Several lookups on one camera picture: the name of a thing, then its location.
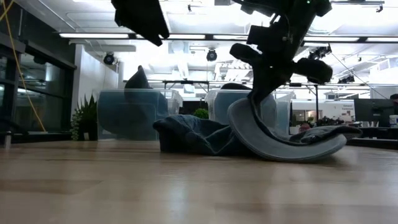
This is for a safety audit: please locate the small potted succulent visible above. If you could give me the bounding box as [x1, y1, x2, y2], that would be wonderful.
[70, 95, 98, 141]

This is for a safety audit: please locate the grey-blue baseball cap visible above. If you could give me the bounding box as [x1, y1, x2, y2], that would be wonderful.
[226, 93, 363, 163]

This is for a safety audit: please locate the black spotlight cluster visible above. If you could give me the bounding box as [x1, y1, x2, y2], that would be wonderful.
[337, 74, 355, 85]
[306, 45, 333, 62]

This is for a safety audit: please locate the yellow cable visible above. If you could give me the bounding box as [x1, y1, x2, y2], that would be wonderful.
[0, 0, 47, 133]

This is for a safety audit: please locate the dark teal baseball cap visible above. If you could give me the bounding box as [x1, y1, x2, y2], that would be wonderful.
[98, 90, 159, 141]

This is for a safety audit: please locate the green background plant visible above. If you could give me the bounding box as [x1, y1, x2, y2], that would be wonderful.
[192, 108, 210, 121]

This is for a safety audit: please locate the black computer monitor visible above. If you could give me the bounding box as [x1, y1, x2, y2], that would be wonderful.
[353, 98, 396, 128]

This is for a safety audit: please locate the dark background plant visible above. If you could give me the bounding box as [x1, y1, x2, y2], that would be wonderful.
[313, 115, 345, 128]

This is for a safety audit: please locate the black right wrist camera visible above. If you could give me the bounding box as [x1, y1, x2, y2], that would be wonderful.
[247, 24, 280, 47]

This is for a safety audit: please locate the long ceiling light strip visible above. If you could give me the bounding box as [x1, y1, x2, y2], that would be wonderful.
[58, 32, 130, 40]
[303, 36, 361, 43]
[136, 33, 206, 40]
[213, 34, 249, 41]
[366, 37, 398, 44]

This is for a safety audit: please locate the small metal post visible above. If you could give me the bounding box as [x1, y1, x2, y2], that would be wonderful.
[3, 130, 13, 149]

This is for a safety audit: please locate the blue denim baseball cap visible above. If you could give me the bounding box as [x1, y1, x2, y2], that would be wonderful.
[124, 65, 170, 125]

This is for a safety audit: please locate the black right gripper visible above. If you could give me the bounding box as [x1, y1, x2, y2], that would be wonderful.
[229, 40, 333, 105]

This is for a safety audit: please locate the clear plastic bin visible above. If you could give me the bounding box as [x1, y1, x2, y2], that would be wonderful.
[93, 88, 184, 142]
[205, 88, 296, 136]

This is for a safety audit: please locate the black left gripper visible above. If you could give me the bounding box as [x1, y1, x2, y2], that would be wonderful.
[111, 0, 170, 47]

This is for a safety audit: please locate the black background gantry frame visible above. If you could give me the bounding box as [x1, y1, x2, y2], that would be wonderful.
[161, 79, 321, 124]

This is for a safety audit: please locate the dark blue baseball cap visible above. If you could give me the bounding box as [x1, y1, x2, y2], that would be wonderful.
[152, 114, 249, 156]

